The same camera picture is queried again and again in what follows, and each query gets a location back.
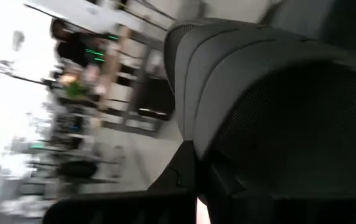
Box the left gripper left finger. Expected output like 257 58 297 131
148 139 198 194

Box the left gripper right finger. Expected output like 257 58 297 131
200 152 244 206

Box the pink slide sandal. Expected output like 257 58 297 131
196 197 212 224

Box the black slide sandal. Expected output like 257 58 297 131
164 17 356 200

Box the small green background plant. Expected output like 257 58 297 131
63 81 88 98

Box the person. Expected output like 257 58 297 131
49 17 107 68

